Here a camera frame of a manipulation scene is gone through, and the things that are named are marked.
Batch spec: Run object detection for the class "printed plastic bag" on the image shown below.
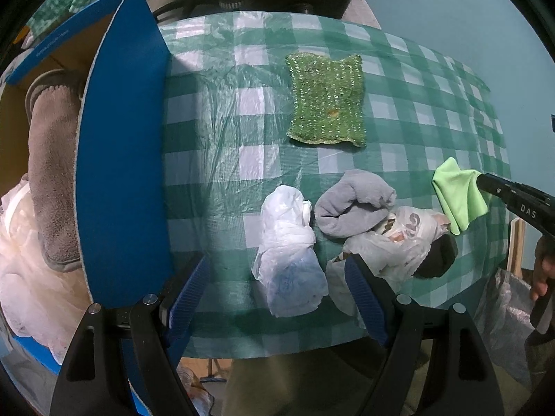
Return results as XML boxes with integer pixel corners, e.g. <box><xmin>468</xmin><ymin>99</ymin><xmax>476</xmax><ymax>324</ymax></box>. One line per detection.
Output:
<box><xmin>325</xmin><ymin>206</ymin><xmax>458</xmax><ymax>317</ymax></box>

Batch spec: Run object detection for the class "lime green microfiber cloth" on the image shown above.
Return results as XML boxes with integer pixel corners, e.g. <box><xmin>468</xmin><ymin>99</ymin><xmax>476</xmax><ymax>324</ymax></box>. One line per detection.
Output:
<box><xmin>432</xmin><ymin>157</ymin><xmax>491</xmax><ymax>236</ymax></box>

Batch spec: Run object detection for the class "white plastic bag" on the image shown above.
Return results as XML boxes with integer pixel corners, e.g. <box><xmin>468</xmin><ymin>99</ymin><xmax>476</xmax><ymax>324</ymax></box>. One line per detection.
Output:
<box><xmin>251</xmin><ymin>185</ymin><xmax>328</xmax><ymax>318</ymax></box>

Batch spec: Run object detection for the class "light grey sock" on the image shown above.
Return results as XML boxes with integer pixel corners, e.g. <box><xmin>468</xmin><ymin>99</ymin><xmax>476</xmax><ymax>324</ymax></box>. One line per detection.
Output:
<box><xmin>314</xmin><ymin>169</ymin><xmax>397</xmax><ymax>239</ymax></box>

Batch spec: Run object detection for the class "white mesh bath pouf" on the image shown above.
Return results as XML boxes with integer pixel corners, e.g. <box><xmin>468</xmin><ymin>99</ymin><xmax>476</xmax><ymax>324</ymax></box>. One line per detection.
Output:
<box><xmin>1</xmin><ymin>179</ymin><xmax>91</xmax><ymax>364</ymax></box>

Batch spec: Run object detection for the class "blue cardboard box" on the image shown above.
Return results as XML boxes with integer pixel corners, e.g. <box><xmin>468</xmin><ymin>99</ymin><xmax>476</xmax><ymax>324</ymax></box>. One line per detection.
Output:
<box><xmin>0</xmin><ymin>0</ymin><xmax>175</xmax><ymax>404</ymax></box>

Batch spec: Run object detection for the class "green sparkly knitted cloth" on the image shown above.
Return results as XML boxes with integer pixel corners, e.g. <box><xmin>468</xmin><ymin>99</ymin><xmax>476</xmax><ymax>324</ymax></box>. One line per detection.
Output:
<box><xmin>285</xmin><ymin>52</ymin><xmax>366</xmax><ymax>147</ymax></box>

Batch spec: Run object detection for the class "grey-brown fuzzy sock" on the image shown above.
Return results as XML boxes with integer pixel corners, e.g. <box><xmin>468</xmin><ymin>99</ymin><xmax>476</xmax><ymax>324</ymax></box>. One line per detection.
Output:
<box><xmin>25</xmin><ymin>69</ymin><xmax>83</xmax><ymax>272</ymax></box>

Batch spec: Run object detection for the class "person's right hand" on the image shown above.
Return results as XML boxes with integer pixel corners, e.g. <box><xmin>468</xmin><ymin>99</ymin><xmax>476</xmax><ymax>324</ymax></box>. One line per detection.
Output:
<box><xmin>531</xmin><ymin>236</ymin><xmax>555</xmax><ymax>302</ymax></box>

